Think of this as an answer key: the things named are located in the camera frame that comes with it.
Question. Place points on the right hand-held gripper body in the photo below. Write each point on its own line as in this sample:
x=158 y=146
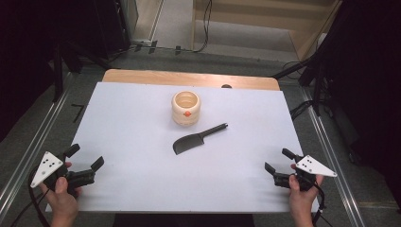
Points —
x=310 y=167

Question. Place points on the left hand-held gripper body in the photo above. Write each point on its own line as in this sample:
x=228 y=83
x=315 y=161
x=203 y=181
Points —
x=47 y=165

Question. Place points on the black spatula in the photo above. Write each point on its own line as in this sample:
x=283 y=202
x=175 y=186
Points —
x=192 y=142

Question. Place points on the cream ceramic cup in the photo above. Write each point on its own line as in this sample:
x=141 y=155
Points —
x=186 y=108

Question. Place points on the person's right hand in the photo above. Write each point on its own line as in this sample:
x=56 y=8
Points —
x=301 y=198

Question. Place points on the person's left hand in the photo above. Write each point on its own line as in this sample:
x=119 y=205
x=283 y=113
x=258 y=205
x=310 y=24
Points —
x=63 y=198

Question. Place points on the white board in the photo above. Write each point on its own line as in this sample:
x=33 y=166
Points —
x=157 y=176

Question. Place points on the black metal stand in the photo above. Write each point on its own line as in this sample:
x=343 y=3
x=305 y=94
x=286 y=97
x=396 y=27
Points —
x=315 y=82
x=58 y=72

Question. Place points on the wooden table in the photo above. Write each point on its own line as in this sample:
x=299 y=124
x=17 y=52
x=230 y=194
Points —
x=176 y=78

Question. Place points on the light wooden shelf unit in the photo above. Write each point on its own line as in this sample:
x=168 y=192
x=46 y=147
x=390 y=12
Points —
x=268 y=22

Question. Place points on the grey cabinet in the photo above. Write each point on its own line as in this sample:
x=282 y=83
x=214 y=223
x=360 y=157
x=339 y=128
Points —
x=130 y=19

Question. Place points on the metal floor rail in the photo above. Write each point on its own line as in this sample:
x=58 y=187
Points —
x=30 y=148
x=334 y=176

